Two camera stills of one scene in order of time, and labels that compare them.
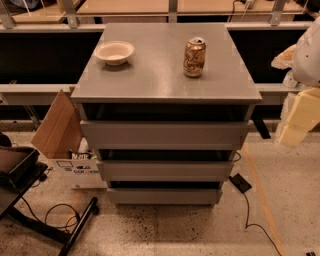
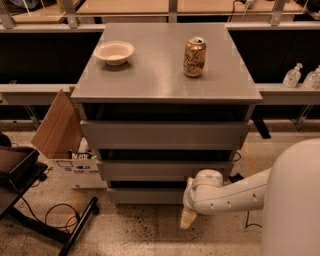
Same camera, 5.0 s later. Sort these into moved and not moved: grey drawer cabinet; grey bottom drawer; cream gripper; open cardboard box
Moved: cream gripper
Not moved: grey drawer cabinet; open cardboard box; grey bottom drawer
